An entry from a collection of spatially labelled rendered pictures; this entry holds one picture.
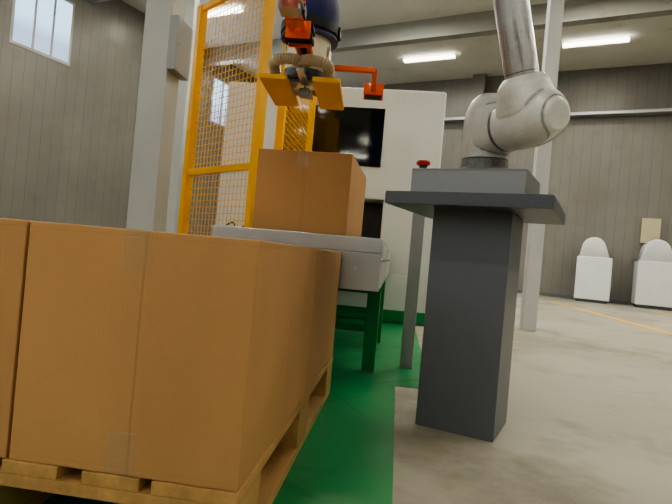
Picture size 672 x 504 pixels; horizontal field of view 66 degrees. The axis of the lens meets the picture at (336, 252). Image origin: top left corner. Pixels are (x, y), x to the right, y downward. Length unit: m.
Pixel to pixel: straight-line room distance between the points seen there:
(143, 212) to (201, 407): 2.28
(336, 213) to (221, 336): 1.35
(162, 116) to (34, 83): 7.92
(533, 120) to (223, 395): 1.15
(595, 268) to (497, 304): 10.60
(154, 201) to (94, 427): 2.20
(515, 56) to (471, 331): 0.83
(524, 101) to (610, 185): 11.69
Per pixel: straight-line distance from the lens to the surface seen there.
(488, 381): 1.72
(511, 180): 1.62
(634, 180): 13.32
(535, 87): 1.66
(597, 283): 12.26
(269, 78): 1.96
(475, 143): 1.79
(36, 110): 10.91
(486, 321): 1.70
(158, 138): 3.11
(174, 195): 5.38
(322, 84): 1.95
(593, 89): 13.82
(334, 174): 2.16
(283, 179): 2.20
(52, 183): 10.98
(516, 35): 1.71
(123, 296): 0.92
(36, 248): 1.00
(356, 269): 2.06
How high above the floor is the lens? 0.53
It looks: level
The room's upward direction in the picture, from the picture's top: 5 degrees clockwise
